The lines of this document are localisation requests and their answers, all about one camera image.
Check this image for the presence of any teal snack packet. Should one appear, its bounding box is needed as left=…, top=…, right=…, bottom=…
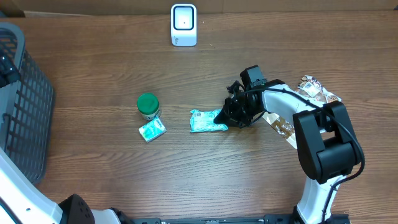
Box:
left=190, top=109, right=228, bottom=133

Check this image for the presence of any beige resealable pouch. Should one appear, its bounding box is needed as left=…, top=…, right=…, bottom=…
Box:
left=262, top=75, right=342, bottom=149

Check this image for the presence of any small green white box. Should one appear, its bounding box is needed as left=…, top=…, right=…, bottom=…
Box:
left=139, top=118, right=167, bottom=142

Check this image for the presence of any green lid Knorr jar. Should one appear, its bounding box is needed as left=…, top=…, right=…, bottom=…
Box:
left=136, top=93, right=161, bottom=121

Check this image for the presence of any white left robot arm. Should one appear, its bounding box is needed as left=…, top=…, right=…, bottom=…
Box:
left=1, top=50, right=120, bottom=223

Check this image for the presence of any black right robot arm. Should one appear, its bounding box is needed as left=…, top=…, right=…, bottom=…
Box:
left=214, top=65, right=365, bottom=223

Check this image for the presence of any white barcode scanner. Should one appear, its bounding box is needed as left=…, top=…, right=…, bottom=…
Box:
left=170, top=3, right=197, bottom=47

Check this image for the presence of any black mesh basket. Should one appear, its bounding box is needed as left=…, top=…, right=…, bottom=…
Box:
left=1, top=22, right=55, bottom=184

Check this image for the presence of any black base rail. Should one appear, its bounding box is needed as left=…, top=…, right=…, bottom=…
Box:
left=133, top=214, right=351, bottom=224

